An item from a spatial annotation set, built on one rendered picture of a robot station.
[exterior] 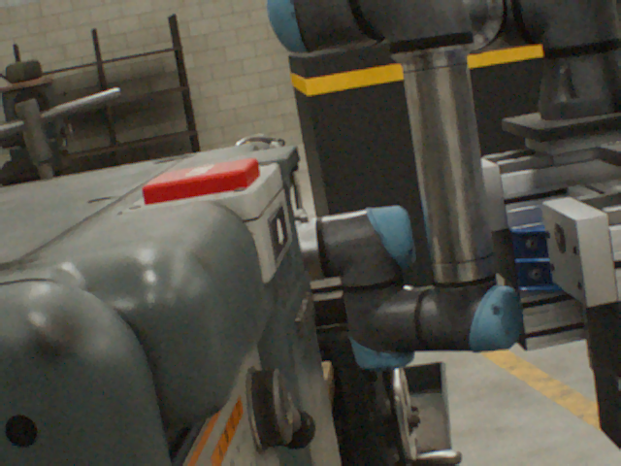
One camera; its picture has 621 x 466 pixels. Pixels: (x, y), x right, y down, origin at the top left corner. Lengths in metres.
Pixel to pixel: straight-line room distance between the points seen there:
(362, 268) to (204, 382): 0.92
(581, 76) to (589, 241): 0.54
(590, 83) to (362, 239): 0.45
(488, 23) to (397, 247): 0.43
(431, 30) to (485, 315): 0.32
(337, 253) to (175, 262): 0.91
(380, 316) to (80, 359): 0.98
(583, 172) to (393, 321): 0.42
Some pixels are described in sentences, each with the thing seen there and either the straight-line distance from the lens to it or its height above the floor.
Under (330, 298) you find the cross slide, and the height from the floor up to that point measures 0.96.
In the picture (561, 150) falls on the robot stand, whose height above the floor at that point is 1.12.
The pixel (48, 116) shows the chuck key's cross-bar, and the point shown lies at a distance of 1.20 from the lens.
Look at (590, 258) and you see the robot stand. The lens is 1.20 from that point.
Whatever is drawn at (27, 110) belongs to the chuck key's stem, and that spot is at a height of 1.31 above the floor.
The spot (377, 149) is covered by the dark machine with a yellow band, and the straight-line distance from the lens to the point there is 5.98.
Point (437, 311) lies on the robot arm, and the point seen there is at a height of 1.00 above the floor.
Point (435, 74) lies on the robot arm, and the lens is 1.34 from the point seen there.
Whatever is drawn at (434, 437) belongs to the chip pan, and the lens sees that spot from 2.35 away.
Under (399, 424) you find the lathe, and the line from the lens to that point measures 1.76.
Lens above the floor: 1.33
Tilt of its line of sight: 9 degrees down
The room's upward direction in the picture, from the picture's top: 10 degrees counter-clockwise
